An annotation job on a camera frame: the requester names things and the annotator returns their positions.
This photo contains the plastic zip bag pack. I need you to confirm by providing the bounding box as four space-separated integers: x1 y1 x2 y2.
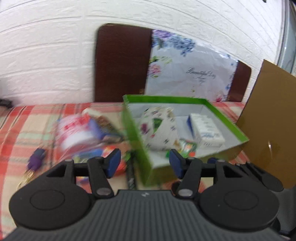
56 114 99 158

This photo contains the green snack packet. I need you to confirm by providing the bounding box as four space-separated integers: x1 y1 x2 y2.
164 138 197 158

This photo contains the white blue medicine box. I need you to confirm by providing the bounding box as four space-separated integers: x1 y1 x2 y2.
187 113 225 149

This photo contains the green cardboard box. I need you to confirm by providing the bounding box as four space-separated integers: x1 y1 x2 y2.
122 95 249 186

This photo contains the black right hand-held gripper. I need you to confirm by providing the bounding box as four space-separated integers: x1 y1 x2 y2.
202 158 283 192

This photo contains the floral patterned face mask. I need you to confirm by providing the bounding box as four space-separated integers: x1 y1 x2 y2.
139 106 181 151

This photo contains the red plaid bed sheet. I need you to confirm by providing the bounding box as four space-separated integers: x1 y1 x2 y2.
0 101 251 237

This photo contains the brown cardboard sheet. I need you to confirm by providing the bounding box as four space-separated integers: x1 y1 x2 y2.
236 60 296 189

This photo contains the floral white pillow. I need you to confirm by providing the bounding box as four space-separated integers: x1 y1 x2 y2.
144 30 238 102

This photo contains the dark brown headboard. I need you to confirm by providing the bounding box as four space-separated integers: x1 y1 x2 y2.
94 24 251 102

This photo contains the purple keychain with ring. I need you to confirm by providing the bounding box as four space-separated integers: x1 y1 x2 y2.
17 148 46 190

